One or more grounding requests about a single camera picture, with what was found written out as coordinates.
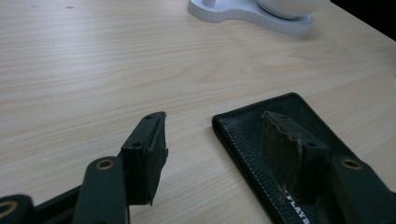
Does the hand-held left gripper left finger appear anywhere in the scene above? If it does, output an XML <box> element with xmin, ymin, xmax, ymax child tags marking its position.
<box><xmin>120</xmin><ymin>111</ymin><xmax>169</xmax><ymax>206</ymax></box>

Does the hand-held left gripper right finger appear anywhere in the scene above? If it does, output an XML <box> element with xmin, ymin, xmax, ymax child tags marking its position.
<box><xmin>261</xmin><ymin>110</ymin><xmax>336</xmax><ymax>205</ymax></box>

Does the white stand with pole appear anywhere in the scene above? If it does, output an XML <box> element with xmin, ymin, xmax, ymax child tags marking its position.
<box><xmin>187</xmin><ymin>0</ymin><xmax>315</xmax><ymax>35</ymax></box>

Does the black cube object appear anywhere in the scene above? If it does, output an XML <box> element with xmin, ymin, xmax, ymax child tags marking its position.
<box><xmin>212</xmin><ymin>91</ymin><xmax>360</xmax><ymax>224</ymax></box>

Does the white bowl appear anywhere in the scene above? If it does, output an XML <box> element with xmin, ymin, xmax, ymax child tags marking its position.
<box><xmin>256</xmin><ymin>0</ymin><xmax>329</xmax><ymax>21</ymax></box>

